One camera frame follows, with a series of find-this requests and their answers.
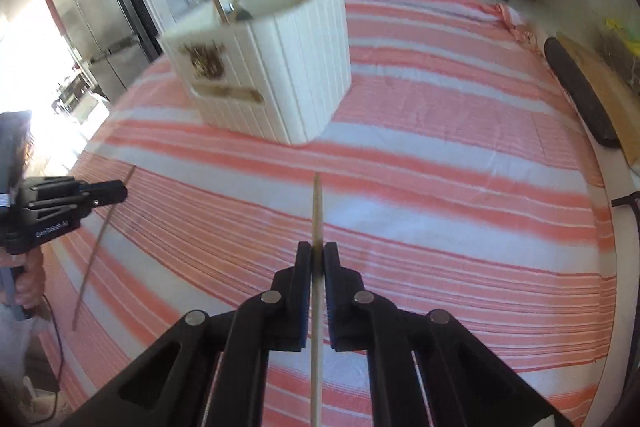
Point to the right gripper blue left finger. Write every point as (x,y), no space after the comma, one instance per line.
(209,370)

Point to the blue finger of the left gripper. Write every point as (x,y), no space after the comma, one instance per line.
(101,194)

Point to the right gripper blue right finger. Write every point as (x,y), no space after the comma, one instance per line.
(425,369)

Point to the long metal spoon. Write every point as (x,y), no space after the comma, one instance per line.
(236,14)

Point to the person's left hand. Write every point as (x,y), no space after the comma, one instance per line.
(31,284)

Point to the pink striped tablecloth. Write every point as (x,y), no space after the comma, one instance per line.
(456,175)

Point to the white ribbed utensil holder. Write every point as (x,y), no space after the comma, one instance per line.
(278,76)

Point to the light wooden chopstick in holder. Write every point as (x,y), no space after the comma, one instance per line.
(223,16)

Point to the grey refrigerator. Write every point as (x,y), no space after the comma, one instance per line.
(114,40)

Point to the wooden cutting board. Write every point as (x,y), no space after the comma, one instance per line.
(618,101)

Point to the black cutting board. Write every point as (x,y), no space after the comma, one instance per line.
(585,99)

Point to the wire rack with vegetables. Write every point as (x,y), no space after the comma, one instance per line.
(620,49)

